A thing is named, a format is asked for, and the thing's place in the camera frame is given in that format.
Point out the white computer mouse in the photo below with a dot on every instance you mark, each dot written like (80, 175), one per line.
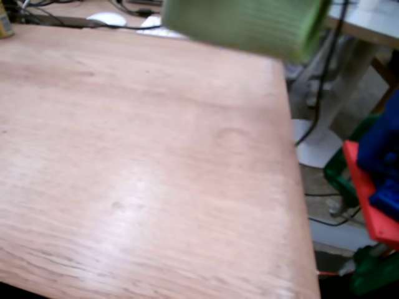
(107, 19)

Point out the green robot base clamp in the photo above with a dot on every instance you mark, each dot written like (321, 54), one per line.
(339, 177)

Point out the white keyboard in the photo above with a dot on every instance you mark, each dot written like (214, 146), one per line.
(152, 22)

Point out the green waffle cleaning cloth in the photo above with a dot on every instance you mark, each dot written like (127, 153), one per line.
(249, 25)

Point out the white side table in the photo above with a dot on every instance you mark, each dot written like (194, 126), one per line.
(368, 23)

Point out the yellow can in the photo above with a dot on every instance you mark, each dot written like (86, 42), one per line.
(5, 21)

